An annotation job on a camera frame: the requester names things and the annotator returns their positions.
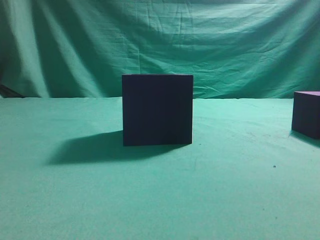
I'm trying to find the dark navy cube block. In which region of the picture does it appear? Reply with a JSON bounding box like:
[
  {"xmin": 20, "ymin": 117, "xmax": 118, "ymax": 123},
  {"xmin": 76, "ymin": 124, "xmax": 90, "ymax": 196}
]
[{"xmin": 122, "ymin": 74, "xmax": 194, "ymax": 146}]

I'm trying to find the purple groove block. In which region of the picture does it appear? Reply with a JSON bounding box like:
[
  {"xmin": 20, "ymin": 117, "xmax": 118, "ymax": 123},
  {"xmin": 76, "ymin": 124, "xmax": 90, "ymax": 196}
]
[{"xmin": 291, "ymin": 91, "xmax": 320, "ymax": 140}]

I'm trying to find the green table cloth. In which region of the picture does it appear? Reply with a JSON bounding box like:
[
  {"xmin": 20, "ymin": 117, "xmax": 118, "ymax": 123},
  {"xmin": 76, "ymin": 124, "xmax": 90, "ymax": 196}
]
[{"xmin": 0, "ymin": 97, "xmax": 320, "ymax": 240}]

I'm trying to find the green backdrop curtain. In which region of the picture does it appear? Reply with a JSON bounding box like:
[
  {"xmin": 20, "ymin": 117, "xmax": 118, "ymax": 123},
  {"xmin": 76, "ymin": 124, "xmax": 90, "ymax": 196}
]
[{"xmin": 0, "ymin": 0, "xmax": 320, "ymax": 99}]

